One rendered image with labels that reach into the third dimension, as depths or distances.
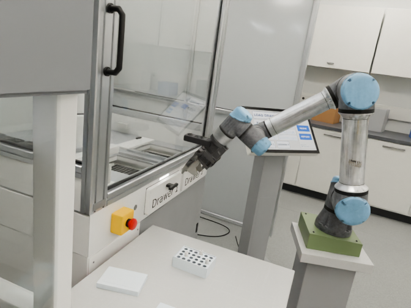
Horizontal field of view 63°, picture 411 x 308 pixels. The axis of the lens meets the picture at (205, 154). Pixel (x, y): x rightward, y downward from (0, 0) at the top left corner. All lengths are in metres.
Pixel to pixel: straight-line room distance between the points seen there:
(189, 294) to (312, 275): 0.62
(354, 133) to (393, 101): 3.55
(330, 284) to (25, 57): 1.39
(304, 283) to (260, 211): 0.87
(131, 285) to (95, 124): 0.48
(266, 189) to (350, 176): 1.05
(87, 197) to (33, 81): 0.64
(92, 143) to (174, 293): 0.50
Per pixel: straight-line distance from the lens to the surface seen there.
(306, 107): 1.37
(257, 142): 1.26
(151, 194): 1.35
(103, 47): 0.99
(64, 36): 0.51
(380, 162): 4.18
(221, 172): 3.15
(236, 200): 3.17
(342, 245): 1.50
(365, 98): 1.23
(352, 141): 1.27
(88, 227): 1.11
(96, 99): 0.98
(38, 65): 0.48
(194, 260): 1.18
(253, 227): 2.35
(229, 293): 1.13
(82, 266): 1.19
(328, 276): 1.56
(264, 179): 2.23
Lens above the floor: 1.43
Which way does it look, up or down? 15 degrees down
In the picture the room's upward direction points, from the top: 8 degrees clockwise
